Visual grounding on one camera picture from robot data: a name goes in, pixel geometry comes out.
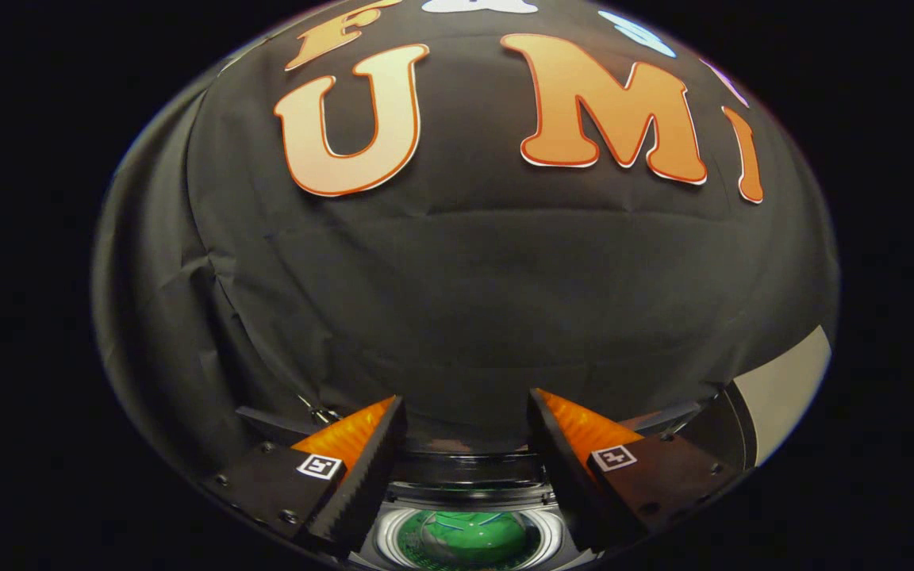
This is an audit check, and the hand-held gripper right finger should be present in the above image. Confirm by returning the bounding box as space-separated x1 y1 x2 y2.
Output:
526 388 743 556

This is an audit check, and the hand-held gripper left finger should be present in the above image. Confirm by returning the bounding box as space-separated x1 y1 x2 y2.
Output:
205 395 409 556

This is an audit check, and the black washing machine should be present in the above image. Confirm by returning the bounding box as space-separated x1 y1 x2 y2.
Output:
235 379 759 571

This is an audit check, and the green polo shirt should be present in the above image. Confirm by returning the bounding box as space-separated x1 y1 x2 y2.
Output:
397 510 529 565

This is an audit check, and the black backdrop cloth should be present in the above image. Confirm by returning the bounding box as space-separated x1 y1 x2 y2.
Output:
92 0 840 477

